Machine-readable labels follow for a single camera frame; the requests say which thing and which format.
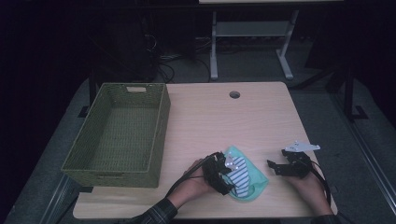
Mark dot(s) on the white metal desk frame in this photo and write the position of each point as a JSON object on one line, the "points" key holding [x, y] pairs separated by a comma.
{"points": [[252, 29]]}

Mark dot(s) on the green woven basket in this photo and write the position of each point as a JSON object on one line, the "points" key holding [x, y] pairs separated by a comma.
{"points": [[124, 133]]}

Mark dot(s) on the person's right hand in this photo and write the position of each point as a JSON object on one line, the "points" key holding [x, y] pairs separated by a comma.
{"points": [[311, 193]]}

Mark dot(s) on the teal baby garment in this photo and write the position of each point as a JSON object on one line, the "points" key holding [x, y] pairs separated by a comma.
{"points": [[255, 182]]}

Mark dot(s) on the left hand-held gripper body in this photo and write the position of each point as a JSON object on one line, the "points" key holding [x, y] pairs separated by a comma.
{"points": [[214, 169]]}

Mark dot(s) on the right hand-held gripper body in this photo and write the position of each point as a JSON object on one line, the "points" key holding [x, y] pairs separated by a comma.
{"points": [[297, 165]]}

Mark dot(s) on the aluminium floor rail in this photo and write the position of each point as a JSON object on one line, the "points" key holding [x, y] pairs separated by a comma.
{"points": [[367, 161], [57, 199]]}

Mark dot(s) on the black metal stand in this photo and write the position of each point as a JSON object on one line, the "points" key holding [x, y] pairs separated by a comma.
{"points": [[350, 93]]}

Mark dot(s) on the person's left hand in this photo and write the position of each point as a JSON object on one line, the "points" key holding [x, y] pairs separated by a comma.
{"points": [[193, 183]]}

